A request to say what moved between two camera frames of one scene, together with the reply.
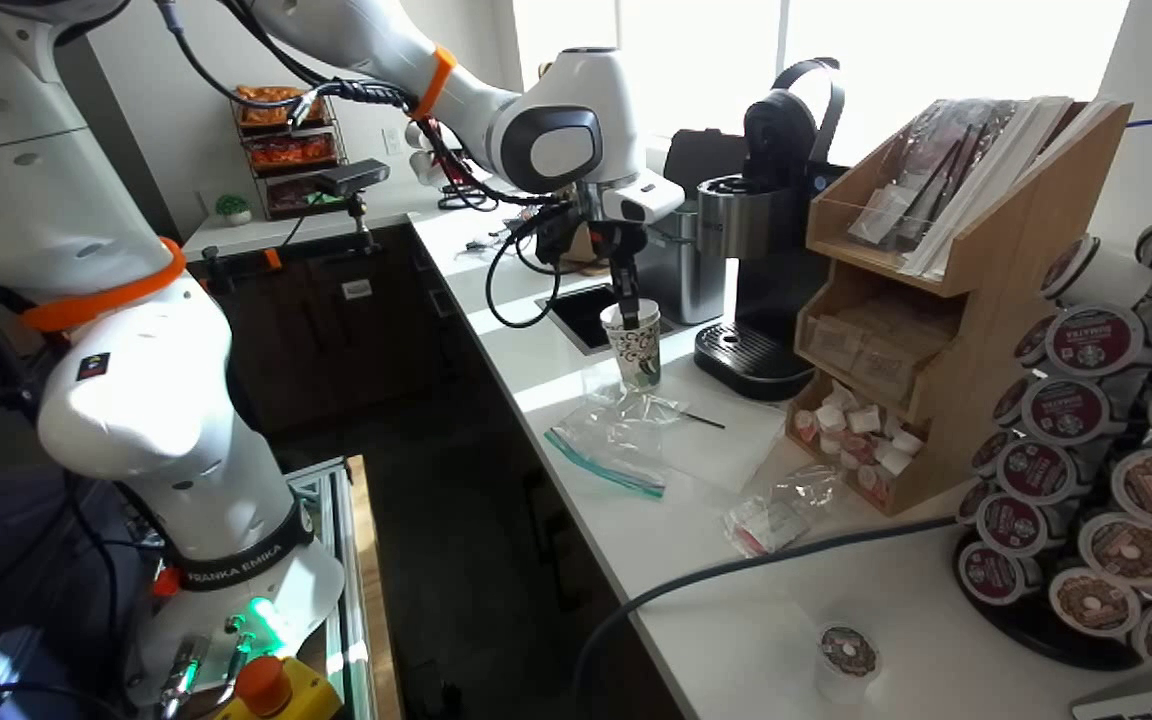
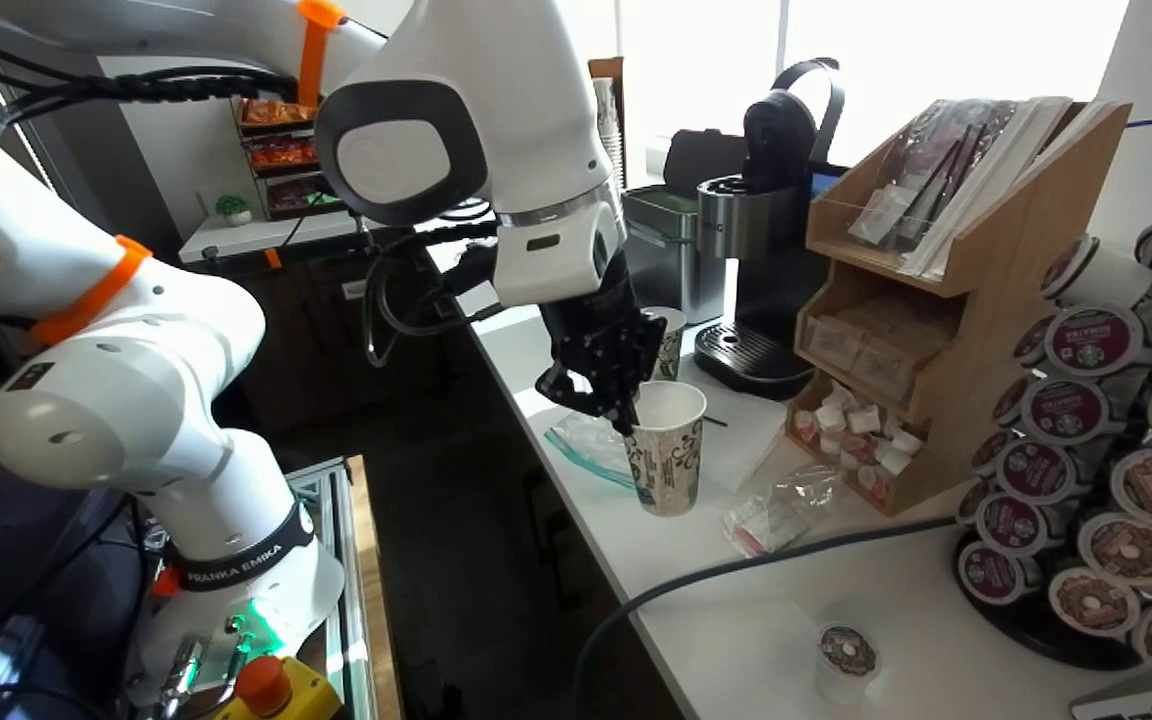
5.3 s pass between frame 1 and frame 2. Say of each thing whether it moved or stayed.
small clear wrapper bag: stayed
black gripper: moved
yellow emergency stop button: stayed
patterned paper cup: moved
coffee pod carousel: stayed
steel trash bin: stayed
